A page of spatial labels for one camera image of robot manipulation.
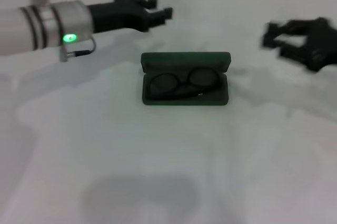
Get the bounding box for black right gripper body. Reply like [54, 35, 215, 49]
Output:
[302, 16, 337, 73]

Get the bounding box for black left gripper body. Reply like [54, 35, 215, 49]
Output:
[88, 0, 153, 34]

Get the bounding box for green glasses case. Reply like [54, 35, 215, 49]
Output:
[140, 51, 232, 107]

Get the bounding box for black glasses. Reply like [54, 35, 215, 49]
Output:
[148, 66, 222, 101]

